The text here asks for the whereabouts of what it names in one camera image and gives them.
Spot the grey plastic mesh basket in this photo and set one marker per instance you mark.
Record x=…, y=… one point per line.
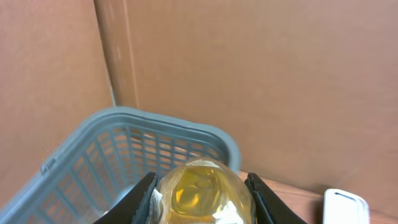
x=105, y=157

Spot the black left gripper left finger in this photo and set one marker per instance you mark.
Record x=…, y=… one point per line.
x=135, y=206

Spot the yellow oil bottle silver cap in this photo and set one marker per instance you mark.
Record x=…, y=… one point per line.
x=202, y=190

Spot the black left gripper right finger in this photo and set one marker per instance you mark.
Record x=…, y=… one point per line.
x=270, y=209

